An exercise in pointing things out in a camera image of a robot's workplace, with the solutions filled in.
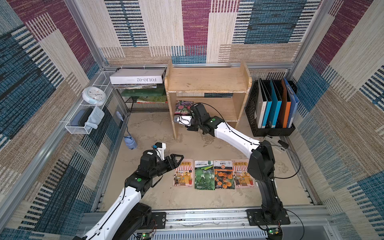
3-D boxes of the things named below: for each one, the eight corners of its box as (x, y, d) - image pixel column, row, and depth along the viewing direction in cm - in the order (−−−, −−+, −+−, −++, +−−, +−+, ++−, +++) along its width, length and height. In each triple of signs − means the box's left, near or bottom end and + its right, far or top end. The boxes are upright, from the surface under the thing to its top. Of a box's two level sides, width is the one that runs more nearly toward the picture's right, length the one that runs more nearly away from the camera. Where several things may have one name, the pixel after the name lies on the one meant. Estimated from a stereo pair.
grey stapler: (282, 153, 98) (285, 149, 94) (264, 138, 106) (266, 134, 102) (286, 149, 100) (290, 145, 96) (268, 135, 107) (271, 131, 104)
